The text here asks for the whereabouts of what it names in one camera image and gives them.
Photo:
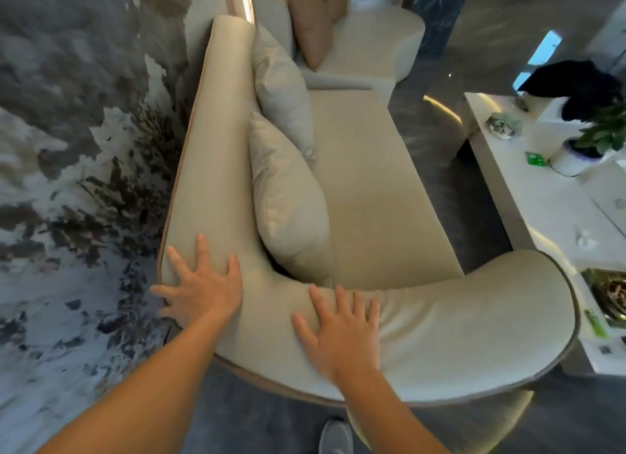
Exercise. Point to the person's left hand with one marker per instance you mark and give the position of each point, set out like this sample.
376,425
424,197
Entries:
200,297

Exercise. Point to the person's right hand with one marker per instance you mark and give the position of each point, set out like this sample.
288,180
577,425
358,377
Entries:
345,346

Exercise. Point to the beige cushion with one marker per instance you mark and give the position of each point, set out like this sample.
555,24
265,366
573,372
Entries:
288,209

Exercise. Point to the beige sofa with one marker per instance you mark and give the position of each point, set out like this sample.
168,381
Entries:
381,189

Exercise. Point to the grey-beige cushion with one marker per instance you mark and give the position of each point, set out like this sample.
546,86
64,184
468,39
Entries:
281,87

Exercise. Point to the person's right forearm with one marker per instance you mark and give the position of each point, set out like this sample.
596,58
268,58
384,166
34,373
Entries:
391,419

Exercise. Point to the person's left forearm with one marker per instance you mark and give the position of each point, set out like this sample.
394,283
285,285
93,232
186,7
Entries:
146,400

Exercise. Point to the person's grey shoe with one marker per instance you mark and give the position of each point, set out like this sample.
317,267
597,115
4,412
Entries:
335,439

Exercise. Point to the white coffee table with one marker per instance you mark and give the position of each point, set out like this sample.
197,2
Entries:
538,199

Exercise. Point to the green lighter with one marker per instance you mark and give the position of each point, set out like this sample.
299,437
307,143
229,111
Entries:
595,323

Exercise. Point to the white crumpled tissue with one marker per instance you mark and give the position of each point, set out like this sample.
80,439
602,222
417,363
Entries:
586,238

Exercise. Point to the green packet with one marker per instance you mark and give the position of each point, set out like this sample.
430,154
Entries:
536,158

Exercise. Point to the shiny metal tray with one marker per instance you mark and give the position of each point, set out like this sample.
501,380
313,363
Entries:
609,292

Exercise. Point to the glass ashtray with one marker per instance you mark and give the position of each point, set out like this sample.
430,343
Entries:
504,126

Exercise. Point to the green plant in white pot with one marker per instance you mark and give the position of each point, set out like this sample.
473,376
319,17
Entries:
569,160

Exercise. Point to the black garment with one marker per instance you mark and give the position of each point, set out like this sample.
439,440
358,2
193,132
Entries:
572,84

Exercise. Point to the dark blue marble pedestal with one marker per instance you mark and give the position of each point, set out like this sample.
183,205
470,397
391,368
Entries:
437,13

